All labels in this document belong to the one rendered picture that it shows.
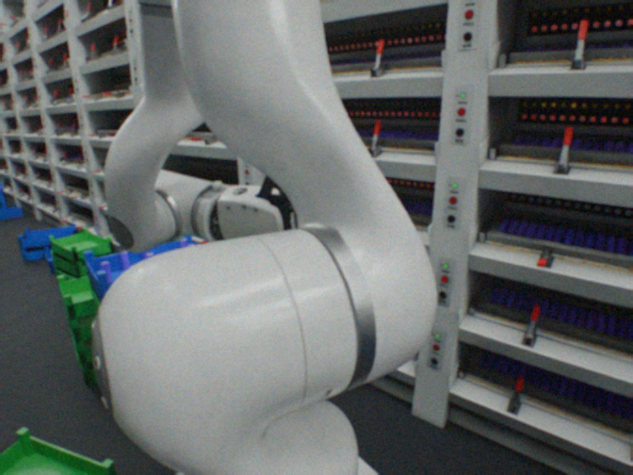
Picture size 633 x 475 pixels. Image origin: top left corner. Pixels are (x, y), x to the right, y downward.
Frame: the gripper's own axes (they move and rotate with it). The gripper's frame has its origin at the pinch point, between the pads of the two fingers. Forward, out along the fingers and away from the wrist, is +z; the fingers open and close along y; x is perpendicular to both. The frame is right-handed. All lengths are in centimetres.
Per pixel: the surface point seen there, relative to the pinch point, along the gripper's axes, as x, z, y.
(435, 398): -30, 15, 69
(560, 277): -40, 32, 26
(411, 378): -33, 7, 67
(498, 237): -47, 19, 25
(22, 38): -130, -337, -4
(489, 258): -42, 18, 27
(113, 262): -8, -73, 36
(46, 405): 24, -86, 72
